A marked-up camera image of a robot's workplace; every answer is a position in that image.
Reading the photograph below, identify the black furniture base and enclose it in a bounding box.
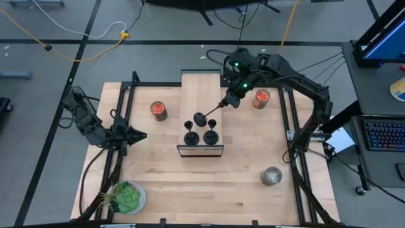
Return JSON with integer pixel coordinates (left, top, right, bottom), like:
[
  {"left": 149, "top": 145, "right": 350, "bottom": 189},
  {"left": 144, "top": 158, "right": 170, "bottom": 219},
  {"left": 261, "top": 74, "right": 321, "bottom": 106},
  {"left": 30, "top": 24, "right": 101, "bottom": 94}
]
[{"left": 0, "top": 97, "right": 13, "bottom": 114}]

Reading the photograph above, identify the red candle glass jar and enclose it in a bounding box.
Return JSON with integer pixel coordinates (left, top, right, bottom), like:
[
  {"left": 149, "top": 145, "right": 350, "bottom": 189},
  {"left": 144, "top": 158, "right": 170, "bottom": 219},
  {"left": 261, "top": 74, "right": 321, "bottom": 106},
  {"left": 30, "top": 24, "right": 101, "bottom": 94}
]
[
  {"left": 149, "top": 101, "right": 168, "bottom": 122},
  {"left": 252, "top": 89, "right": 271, "bottom": 110}
]

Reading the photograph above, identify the grey furniture foot bar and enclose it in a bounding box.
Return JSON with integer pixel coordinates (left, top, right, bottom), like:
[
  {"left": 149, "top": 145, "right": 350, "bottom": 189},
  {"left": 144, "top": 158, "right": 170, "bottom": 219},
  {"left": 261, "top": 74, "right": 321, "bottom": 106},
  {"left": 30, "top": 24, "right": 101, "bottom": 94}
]
[
  {"left": 6, "top": 0, "right": 65, "bottom": 7},
  {"left": 0, "top": 71, "right": 32, "bottom": 80}
]

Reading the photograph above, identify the black computer monitor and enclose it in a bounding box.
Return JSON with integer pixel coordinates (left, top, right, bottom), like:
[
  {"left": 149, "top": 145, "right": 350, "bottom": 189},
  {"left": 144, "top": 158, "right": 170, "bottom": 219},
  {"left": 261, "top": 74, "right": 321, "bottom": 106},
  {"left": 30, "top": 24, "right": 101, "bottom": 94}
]
[{"left": 352, "top": 0, "right": 405, "bottom": 68}]

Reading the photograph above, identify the black backlit keyboard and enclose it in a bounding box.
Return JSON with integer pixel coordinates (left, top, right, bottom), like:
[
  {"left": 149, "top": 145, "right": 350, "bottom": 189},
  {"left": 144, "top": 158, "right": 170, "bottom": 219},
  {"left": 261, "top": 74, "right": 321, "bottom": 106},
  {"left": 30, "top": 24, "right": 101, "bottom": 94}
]
[{"left": 363, "top": 122, "right": 405, "bottom": 152}]

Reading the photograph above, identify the black aluminium table frame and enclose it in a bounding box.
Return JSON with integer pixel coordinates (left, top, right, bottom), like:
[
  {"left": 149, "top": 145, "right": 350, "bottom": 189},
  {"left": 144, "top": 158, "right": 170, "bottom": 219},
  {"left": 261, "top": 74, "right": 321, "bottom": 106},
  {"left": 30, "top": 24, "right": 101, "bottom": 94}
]
[{"left": 75, "top": 71, "right": 341, "bottom": 228}]

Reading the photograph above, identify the white floor cable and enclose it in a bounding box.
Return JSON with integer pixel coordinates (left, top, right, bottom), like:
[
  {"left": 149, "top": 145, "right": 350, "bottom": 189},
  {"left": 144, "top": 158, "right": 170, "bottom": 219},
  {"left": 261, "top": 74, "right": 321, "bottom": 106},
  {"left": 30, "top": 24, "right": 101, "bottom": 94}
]
[{"left": 31, "top": 0, "right": 128, "bottom": 39}]

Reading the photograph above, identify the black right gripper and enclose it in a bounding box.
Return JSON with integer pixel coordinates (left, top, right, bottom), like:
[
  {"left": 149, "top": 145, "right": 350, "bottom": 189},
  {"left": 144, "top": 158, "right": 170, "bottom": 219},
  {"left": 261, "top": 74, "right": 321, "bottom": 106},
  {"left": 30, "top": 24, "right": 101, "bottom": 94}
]
[{"left": 217, "top": 91, "right": 241, "bottom": 110}]

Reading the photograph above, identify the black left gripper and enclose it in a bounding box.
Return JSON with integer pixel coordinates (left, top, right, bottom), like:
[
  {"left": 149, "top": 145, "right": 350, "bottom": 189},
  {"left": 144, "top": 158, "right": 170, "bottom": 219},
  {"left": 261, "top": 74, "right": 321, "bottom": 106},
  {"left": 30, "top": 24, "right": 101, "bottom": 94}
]
[{"left": 110, "top": 117, "right": 148, "bottom": 156}]

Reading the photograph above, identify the green succulent in white pot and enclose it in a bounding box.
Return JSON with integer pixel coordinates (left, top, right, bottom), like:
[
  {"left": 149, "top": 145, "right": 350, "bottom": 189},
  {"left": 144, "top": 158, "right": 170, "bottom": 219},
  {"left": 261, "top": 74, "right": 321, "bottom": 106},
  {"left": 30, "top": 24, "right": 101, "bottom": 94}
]
[{"left": 100, "top": 180, "right": 147, "bottom": 215}]

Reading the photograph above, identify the yellow hanging cable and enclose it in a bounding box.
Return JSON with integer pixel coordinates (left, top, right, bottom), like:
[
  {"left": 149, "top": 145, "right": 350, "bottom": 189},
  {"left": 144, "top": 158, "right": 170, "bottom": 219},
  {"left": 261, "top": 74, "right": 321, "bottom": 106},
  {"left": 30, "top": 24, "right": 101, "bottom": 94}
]
[{"left": 280, "top": 0, "right": 299, "bottom": 48}]

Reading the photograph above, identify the yellow floor extension cord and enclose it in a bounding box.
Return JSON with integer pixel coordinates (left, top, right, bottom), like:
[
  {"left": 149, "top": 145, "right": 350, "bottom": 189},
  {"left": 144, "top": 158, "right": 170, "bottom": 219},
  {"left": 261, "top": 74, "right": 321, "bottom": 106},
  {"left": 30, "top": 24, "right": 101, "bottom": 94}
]
[{"left": 0, "top": 8, "right": 130, "bottom": 63}]

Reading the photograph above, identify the black room divider panel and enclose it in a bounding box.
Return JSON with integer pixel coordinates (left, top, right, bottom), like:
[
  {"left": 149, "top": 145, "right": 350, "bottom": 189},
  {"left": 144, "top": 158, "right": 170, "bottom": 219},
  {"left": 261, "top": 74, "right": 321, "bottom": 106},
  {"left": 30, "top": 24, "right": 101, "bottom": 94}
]
[{"left": 144, "top": 0, "right": 281, "bottom": 27}]

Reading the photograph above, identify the black arm base cable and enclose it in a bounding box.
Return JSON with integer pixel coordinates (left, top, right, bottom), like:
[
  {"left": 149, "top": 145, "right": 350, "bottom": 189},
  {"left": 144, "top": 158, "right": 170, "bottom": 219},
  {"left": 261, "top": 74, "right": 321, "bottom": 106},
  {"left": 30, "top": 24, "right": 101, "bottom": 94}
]
[{"left": 78, "top": 147, "right": 108, "bottom": 217}]

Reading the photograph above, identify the black long floor cable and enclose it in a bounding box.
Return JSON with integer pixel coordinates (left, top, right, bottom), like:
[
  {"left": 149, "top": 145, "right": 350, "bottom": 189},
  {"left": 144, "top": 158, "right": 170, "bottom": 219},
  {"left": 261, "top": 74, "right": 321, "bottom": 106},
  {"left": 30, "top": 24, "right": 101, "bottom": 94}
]
[{"left": 328, "top": 151, "right": 405, "bottom": 204}]

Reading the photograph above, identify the clear empty glass jar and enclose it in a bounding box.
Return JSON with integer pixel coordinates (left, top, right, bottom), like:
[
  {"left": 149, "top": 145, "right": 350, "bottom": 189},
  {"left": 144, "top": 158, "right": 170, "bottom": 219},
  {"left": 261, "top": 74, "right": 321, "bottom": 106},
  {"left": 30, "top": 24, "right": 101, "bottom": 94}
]
[{"left": 260, "top": 166, "right": 283, "bottom": 187}]

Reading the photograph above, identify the yellow blue round pad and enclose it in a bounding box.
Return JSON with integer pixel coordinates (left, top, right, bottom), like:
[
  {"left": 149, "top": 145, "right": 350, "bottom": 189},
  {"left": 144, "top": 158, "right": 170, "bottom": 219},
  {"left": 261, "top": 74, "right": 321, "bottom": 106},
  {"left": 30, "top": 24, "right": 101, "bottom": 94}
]
[{"left": 389, "top": 76, "right": 405, "bottom": 102}]

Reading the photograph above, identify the black floor power cable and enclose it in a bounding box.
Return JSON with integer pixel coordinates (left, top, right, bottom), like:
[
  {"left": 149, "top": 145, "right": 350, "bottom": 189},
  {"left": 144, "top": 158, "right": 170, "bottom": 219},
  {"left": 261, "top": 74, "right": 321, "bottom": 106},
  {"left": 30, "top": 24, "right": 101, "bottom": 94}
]
[{"left": 126, "top": 0, "right": 145, "bottom": 32}]

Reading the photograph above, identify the black candlestick holder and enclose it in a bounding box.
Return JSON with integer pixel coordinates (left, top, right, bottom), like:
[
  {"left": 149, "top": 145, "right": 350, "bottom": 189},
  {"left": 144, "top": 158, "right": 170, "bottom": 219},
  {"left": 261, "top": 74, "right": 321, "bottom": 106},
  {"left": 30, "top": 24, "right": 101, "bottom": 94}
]
[
  {"left": 183, "top": 120, "right": 201, "bottom": 146},
  {"left": 192, "top": 104, "right": 224, "bottom": 128},
  {"left": 202, "top": 118, "right": 220, "bottom": 146}
]

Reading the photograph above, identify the grey computer workstation cart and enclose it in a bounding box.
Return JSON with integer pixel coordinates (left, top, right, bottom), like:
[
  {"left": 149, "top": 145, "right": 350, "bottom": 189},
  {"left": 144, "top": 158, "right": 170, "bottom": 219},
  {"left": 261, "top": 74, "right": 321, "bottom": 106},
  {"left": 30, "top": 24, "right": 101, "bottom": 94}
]
[{"left": 341, "top": 41, "right": 405, "bottom": 196}]

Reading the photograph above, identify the wooden shelf black metal frame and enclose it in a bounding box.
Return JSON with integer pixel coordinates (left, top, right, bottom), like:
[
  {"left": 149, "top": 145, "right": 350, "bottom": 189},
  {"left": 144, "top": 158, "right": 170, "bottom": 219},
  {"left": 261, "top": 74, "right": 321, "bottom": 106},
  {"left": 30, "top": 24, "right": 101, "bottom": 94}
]
[{"left": 176, "top": 68, "right": 225, "bottom": 158}]

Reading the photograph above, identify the black looped floor cable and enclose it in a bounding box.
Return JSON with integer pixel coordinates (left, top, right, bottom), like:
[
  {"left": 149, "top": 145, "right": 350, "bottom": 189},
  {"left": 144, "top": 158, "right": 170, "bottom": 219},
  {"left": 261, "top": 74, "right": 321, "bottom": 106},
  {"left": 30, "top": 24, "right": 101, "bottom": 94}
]
[{"left": 237, "top": 3, "right": 248, "bottom": 48}]

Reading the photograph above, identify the thin black cable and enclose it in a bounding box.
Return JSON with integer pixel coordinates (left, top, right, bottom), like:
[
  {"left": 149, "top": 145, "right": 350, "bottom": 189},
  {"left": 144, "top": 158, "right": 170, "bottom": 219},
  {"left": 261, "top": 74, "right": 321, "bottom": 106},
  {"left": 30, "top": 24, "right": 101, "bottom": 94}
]
[
  {"left": 323, "top": 60, "right": 346, "bottom": 85},
  {"left": 316, "top": 56, "right": 345, "bottom": 79},
  {"left": 300, "top": 51, "right": 344, "bottom": 72}
]

